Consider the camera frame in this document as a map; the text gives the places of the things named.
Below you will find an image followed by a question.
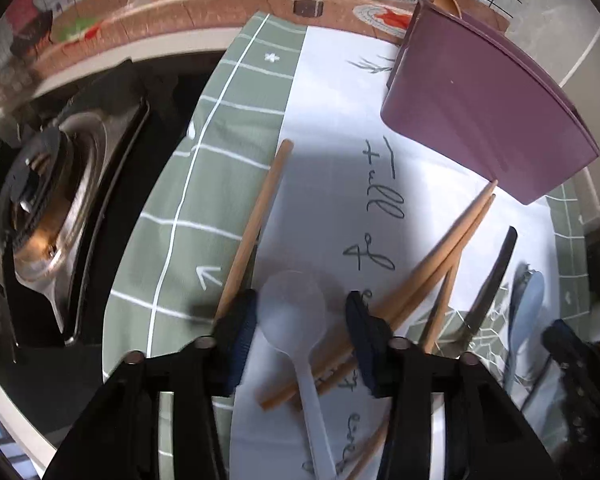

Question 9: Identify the purple utensil holder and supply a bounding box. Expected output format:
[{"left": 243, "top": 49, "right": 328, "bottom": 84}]
[{"left": 380, "top": 0, "right": 600, "bottom": 206}]

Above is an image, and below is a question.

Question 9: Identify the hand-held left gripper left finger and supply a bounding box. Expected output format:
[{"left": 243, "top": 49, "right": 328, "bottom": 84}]
[{"left": 42, "top": 287, "right": 261, "bottom": 480}]

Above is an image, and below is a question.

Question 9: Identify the black plastic utensil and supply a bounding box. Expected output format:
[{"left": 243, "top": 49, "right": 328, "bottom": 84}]
[{"left": 462, "top": 226, "right": 518, "bottom": 348}]

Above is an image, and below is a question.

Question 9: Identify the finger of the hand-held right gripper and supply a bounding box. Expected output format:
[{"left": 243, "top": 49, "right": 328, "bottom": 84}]
[{"left": 542, "top": 320, "right": 598, "bottom": 386}]

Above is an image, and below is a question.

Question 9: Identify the printed kitchen wall sticker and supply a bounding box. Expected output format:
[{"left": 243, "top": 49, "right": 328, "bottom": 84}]
[{"left": 0, "top": 0, "right": 511, "bottom": 106}]

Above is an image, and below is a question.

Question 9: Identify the white plastic spoon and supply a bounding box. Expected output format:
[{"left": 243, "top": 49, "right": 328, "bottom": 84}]
[{"left": 256, "top": 270, "right": 338, "bottom": 480}]

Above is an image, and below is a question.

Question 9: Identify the wooden chopstick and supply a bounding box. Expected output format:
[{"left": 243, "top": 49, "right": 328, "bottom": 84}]
[
  {"left": 260, "top": 194, "right": 497, "bottom": 411},
  {"left": 300, "top": 179, "right": 499, "bottom": 401},
  {"left": 212, "top": 139, "right": 295, "bottom": 323},
  {"left": 420, "top": 247, "right": 463, "bottom": 356},
  {"left": 347, "top": 420, "right": 388, "bottom": 480}
]

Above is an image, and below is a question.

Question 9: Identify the green and white tablecloth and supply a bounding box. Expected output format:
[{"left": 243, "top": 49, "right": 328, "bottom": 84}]
[{"left": 102, "top": 12, "right": 588, "bottom": 480}]

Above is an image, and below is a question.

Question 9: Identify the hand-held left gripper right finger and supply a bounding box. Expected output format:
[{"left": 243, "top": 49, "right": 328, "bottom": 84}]
[{"left": 344, "top": 290, "right": 563, "bottom": 480}]

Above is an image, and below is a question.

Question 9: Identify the blue plastic spoon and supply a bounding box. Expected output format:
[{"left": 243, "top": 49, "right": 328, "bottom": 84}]
[{"left": 502, "top": 262, "right": 546, "bottom": 396}]

